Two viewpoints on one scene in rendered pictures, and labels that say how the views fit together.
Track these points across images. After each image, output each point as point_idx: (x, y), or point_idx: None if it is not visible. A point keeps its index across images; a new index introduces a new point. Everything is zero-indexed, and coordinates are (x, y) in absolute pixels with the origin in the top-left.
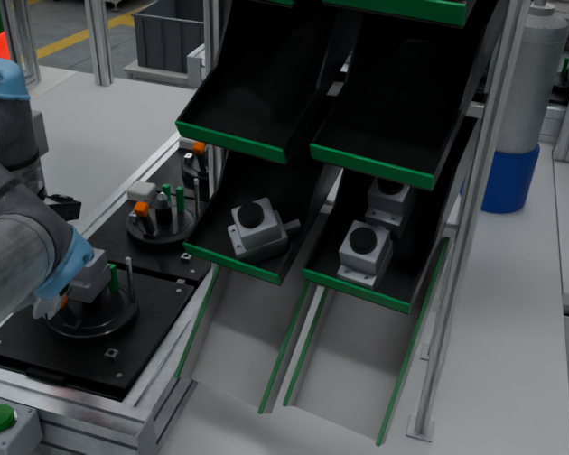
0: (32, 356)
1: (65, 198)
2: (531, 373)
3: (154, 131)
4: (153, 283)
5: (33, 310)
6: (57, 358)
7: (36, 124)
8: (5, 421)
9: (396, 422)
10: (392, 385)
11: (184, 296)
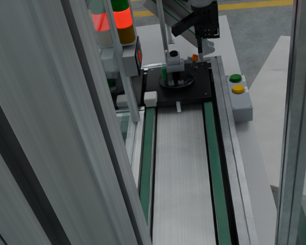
0: (206, 83)
1: (177, 23)
2: (137, 31)
3: None
4: (151, 76)
5: (213, 42)
6: (204, 78)
7: None
8: (236, 74)
9: (170, 45)
10: (187, 9)
11: (154, 67)
